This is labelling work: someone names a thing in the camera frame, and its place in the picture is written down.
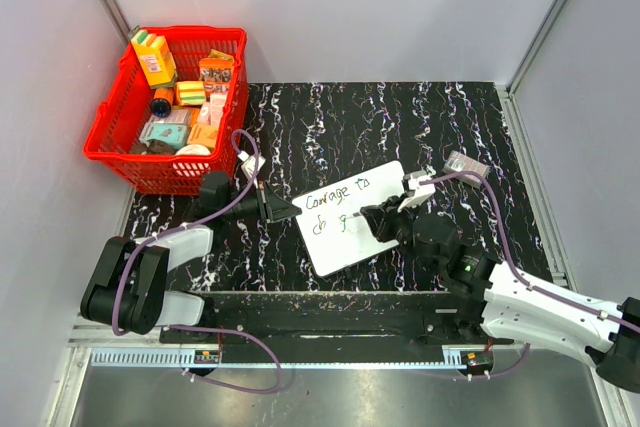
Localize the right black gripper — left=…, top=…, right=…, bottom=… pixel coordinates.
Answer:
left=361, top=193, right=437, bottom=273

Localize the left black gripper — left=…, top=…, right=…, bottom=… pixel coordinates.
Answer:
left=222, top=178, right=300, bottom=225

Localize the white rectangular whiteboard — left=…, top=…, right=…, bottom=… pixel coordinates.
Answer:
left=292, top=160, right=404, bottom=277

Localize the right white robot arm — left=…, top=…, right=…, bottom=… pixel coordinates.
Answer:
left=360, top=196, right=639, bottom=393

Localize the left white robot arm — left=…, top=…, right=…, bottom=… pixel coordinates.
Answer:
left=80, top=171, right=302, bottom=343

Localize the grey whiteboard eraser block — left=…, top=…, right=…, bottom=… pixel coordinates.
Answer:
left=442, top=151, right=490, bottom=188

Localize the white round lid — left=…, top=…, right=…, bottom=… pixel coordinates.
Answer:
left=176, top=144, right=211, bottom=156

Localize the orange small box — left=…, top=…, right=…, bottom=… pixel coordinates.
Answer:
left=187, top=123, right=218, bottom=151

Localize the pink white box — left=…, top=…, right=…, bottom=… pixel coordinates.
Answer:
left=197, top=92, right=227, bottom=128

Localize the teal product box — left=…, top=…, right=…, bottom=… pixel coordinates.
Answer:
left=139, top=122, right=190, bottom=150

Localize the yellow green sponge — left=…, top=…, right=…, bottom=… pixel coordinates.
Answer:
left=174, top=81, right=207, bottom=106

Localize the orange snack box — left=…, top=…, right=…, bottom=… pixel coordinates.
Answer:
left=198, top=49, right=235, bottom=83

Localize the orange can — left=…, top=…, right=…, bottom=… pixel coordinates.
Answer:
left=150, top=87, right=174, bottom=118

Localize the red plastic shopping basket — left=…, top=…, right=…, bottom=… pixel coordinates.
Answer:
left=84, top=25, right=249, bottom=195

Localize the yellow juice carton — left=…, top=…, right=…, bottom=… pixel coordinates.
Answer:
left=130, top=28, right=178, bottom=89

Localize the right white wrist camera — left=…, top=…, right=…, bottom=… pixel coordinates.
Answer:
left=397, top=170, right=436, bottom=213

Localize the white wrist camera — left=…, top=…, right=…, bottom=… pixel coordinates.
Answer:
left=397, top=170, right=436, bottom=213
left=238, top=151, right=266, bottom=179

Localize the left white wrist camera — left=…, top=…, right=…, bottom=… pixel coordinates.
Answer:
left=238, top=151, right=266, bottom=179

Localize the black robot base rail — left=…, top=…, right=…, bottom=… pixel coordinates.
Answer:
left=160, top=292, right=487, bottom=364

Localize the purple floor cable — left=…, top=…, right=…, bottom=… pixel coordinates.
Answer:
left=164, top=324, right=285, bottom=394

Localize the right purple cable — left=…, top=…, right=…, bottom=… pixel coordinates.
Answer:
left=419, top=170, right=640, bottom=336

